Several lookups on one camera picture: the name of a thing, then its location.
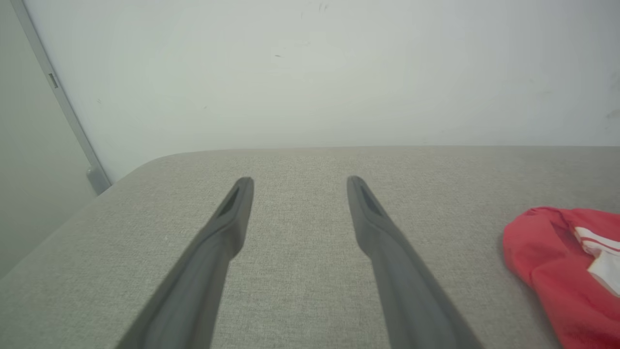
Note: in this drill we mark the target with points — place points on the red Bulls basketball jersey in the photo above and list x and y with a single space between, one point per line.
552 261

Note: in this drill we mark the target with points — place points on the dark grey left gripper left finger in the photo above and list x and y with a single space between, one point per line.
193 291

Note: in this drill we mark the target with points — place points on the grey wall trim strip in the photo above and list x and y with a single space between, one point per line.
58 92

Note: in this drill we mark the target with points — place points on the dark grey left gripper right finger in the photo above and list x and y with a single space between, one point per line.
411 300

